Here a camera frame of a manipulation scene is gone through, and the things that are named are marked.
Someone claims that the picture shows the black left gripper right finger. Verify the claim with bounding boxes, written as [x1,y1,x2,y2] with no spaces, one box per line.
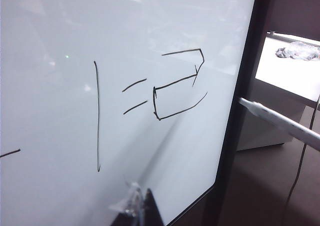
[141,188,165,226]

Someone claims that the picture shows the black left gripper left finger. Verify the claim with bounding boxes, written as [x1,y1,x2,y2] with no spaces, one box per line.
[108,181,145,226]

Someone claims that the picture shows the white marker pen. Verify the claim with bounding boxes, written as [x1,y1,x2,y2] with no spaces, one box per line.
[238,97,320,152]

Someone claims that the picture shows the white table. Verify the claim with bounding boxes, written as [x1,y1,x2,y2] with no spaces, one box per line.
[236,30,320,152]

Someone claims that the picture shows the crumpled grey plastic bag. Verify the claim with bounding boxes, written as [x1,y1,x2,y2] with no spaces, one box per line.
[274,40,320,62]

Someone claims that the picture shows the white whiteboard with black frame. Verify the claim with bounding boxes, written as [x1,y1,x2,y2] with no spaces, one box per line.
[0,0,274,226]
[199,0,275,226]

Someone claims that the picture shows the thin black cable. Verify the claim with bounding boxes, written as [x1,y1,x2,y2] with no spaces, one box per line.
[284,95,320,213]

